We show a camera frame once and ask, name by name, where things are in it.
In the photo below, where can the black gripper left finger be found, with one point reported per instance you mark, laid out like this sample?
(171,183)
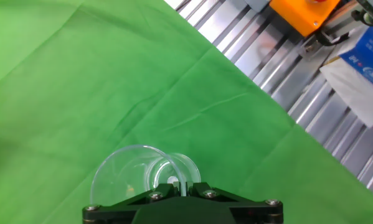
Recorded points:
(127,211)

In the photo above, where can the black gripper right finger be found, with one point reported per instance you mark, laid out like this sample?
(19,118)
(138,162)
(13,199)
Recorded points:
(251,211)

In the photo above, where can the green cloth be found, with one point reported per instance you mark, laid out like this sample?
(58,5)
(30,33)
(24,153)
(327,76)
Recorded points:
(142,77)

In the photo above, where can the orange box red button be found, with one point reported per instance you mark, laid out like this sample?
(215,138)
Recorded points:
(301,15)

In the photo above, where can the grey box green button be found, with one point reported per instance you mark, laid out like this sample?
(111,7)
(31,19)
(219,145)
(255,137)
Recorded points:
(257,4)

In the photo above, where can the blue tissue pack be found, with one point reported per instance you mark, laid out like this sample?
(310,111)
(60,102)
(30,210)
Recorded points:
(360,93)

